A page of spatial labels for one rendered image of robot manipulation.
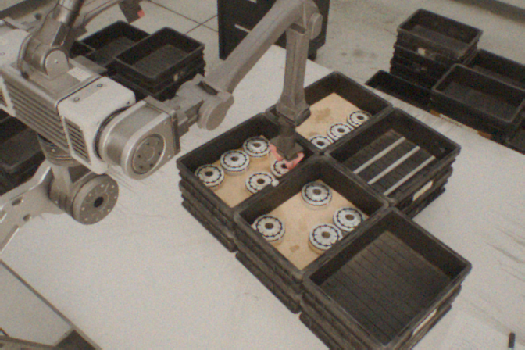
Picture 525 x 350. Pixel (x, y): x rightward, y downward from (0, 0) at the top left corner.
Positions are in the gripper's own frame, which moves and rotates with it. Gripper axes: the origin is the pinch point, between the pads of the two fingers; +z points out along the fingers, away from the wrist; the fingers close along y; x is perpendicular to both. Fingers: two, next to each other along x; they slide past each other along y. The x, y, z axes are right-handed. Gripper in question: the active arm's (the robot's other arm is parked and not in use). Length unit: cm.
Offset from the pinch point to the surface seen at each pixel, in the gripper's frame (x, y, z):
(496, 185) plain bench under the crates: -71, -41, 20
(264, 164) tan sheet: 2.5, 8.7, 4.9
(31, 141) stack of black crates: 58, 111, 34
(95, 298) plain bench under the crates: 72, 3, 19
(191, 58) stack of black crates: -30, 115, 25
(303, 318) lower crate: 26, -41, 18
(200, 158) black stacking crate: 22.3, 19.2, -1.2
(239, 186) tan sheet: 15.9, 5.3, 5.2
